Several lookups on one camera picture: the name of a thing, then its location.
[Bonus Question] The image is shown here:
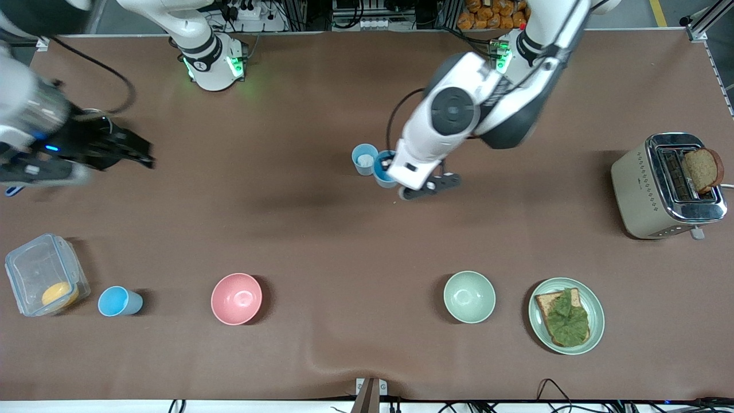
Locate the toast slice under lettuce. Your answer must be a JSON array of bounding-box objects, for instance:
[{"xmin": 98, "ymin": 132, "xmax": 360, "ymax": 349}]
[{"xmin": 534, "ymin": 287, "xmax": 591, "ymax": 348}]

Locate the green lettuce leaf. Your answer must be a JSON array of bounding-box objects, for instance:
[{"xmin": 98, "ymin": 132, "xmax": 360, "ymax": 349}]
[{"xmin": 545, "ymin": 289, "xmax": 591, "ymax": 347}]

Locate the white power strip with plugs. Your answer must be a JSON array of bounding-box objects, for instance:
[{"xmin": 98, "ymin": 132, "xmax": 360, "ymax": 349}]
[{"xmin": 229, "ymin": 2, "xmax": 266, "ymax": 21}]

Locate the brown bread slice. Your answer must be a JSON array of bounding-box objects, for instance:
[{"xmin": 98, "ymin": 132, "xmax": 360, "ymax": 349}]
[{"xmin": 684, "ymin": 148, "xmax": 725, "ymax": 194}]

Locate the black saucepan with blue handle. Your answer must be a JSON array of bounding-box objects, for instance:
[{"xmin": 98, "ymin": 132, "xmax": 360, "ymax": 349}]
[{"xmin": 5, "ymin": 108, "xmax": 111, "ymax": 197}]

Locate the blue cup with white inside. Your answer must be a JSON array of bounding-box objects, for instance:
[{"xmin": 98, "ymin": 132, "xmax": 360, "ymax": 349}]
[{"xmin": 352, "ymin": 143, "xmax": 380, "ymax": 176}]

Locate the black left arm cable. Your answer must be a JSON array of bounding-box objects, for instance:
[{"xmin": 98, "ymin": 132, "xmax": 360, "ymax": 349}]
[{"xmin": 386, "ymin": 88, "xmax": 428, "ymax": 153}]

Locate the orange round food item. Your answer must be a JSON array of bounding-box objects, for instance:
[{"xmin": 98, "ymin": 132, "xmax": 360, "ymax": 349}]
[{"xmin": 41, "ymin": 281, "xmax": 80, "ymax": 308}]

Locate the black looped cable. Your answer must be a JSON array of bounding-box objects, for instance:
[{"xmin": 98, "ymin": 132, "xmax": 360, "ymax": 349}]
[{"xmin": 536, "ymin": 378, "xmax": 575, "ymax": 407}]

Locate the pink bowl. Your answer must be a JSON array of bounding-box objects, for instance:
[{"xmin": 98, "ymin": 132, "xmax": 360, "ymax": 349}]
[{"xmin": 210, "ymin": 272, "xmax": 263, "ymax": 326}]

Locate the clear plastic food container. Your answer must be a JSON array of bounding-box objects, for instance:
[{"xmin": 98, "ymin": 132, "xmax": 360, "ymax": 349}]
[{"xmin": 5, "ymin": 233, "xmax": 91, "ymax": 318}]

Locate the brown table cover mat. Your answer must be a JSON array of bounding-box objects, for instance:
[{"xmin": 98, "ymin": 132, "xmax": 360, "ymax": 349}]
[{"xmin": 0, "ymin": 29, "xmax": 734, "ymax": 402}]

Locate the bag of orange buns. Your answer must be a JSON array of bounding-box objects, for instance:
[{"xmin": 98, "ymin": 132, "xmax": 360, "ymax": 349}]
[{"xmin": 457, "ymin": 0, "xmax": 529, "ymax": 30}]

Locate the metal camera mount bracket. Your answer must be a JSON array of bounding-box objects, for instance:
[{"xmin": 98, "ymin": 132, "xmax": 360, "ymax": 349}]
[{"xmin": 351, "ymin": 377, "xmax": 388, "ymax": 413}]

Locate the cream and chrome toaster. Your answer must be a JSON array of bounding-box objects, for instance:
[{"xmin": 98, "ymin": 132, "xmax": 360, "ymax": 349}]
[{"xmin": 611, "ymin": 132, "xmax": 729, "ymax": 240}]

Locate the pale green plate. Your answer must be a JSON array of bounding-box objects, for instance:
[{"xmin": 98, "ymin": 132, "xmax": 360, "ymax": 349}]
[{"xmin": 528, "ymin": 278, "xmax": 606, "ymax": 356}]

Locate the pale green bowl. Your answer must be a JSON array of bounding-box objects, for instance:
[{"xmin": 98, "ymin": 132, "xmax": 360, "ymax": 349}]
[{"xmin": 443, "ymin": 271, "xmax": 497, "ymax": 324}]

